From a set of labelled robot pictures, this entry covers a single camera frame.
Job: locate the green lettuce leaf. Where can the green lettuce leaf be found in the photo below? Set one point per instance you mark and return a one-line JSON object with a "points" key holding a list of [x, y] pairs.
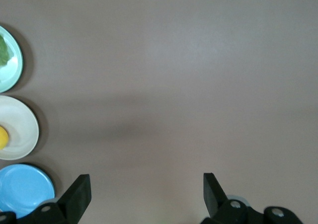
{"points": [[3, 52]]}

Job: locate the mint green plate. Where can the mint green plate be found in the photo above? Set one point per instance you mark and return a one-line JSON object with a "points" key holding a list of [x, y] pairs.
{"points": [[15, 70]]}

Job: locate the blue plate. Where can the blue plate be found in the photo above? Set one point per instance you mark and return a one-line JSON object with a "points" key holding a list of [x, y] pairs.
{"points": [[22, 186]]}

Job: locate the beige plate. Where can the beige plate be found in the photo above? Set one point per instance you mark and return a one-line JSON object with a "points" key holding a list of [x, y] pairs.
{"points": [[22, 119]]}

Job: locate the yellow lemon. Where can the yellow lemon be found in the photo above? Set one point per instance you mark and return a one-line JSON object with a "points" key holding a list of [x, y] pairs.
{"points": [[3, 137]]}

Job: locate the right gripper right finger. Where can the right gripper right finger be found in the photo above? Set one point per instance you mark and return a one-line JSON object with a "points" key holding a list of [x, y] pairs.
{"points": [[216, 201]]}

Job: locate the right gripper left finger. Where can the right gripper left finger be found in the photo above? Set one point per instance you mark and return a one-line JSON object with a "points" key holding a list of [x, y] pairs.
{"points": [[74, 201]]}

